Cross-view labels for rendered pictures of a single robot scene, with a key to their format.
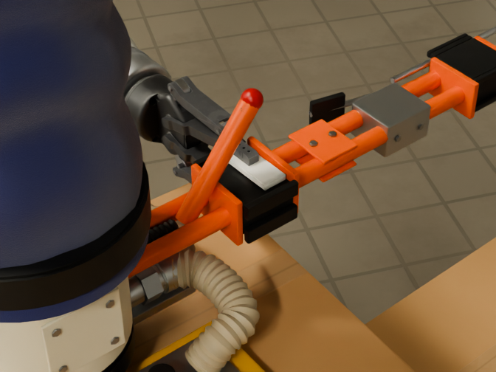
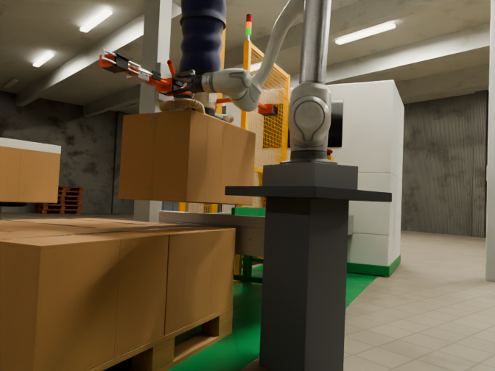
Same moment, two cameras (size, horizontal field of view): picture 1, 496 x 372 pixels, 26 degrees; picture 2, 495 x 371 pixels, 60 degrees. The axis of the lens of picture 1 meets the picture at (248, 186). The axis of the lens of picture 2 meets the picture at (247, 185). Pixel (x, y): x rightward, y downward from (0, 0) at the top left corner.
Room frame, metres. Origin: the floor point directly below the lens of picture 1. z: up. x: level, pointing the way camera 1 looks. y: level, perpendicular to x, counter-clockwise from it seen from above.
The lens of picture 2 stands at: (2.83, -0.49, 0.69)
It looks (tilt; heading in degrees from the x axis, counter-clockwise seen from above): 2 degrees up; 155
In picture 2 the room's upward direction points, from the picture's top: 2 degrees clockwise
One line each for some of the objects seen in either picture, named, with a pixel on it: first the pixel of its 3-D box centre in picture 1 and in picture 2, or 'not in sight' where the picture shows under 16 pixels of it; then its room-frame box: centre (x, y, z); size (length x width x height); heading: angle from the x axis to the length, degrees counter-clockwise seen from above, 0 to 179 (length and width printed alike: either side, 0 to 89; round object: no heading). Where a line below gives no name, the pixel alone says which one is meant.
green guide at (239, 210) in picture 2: not in sight; (268, 212); (-0.61, 1.36, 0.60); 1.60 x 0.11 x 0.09; 130
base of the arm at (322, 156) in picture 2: not in sight; (311, 159); (1.30, 0.53, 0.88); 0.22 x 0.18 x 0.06; 103
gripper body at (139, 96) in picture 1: (169, 118); (197, 84); (1.02, 0.09, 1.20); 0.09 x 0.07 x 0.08; 40
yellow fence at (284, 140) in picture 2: not in sight; (265, 165); (-0.89, 1.45, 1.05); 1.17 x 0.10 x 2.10; 130
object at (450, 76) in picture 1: (474, 76); (113, 63); (1.10, -0.28, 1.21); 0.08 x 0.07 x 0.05; 128
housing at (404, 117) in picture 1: (390, 119); (138, 74); (1.02, -0.17, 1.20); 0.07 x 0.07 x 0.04; 38
